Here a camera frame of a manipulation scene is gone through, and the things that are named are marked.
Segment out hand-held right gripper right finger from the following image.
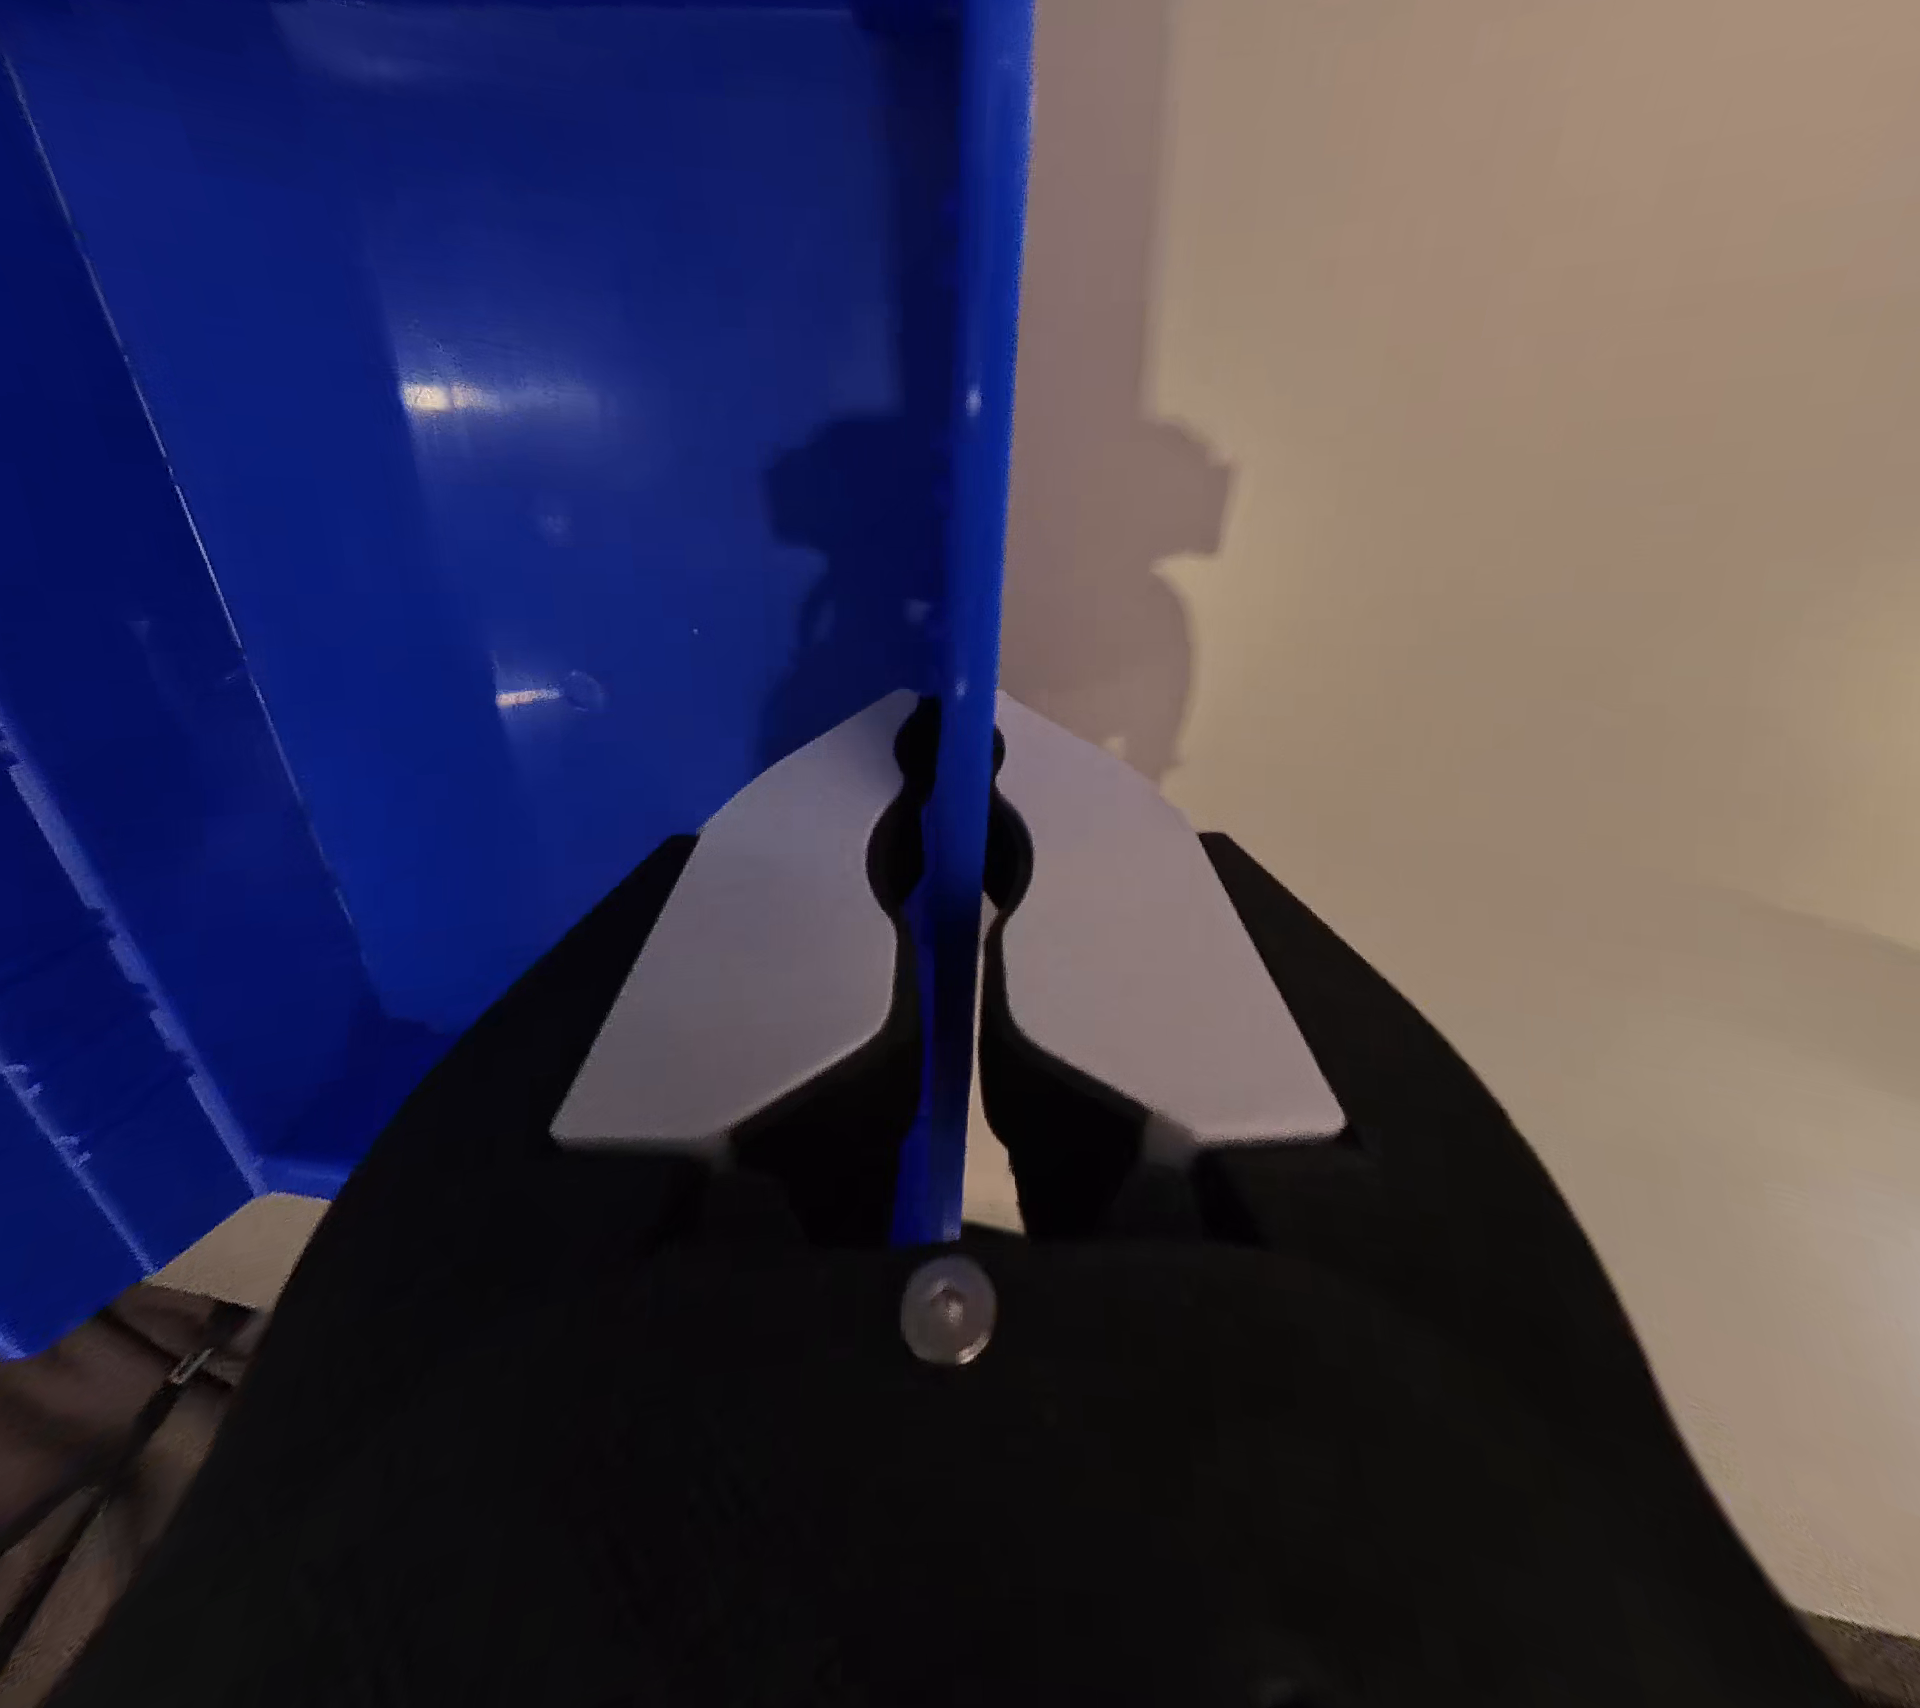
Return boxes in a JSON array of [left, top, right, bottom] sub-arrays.
[[975, 693, 1347, 1245]]

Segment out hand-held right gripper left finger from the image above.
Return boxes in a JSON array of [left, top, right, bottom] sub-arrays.
[[548, 686, 931, 1245]]

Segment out blue plastic bin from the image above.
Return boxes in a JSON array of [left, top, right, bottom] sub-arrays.
[[0, 0, 1043, 1358]]

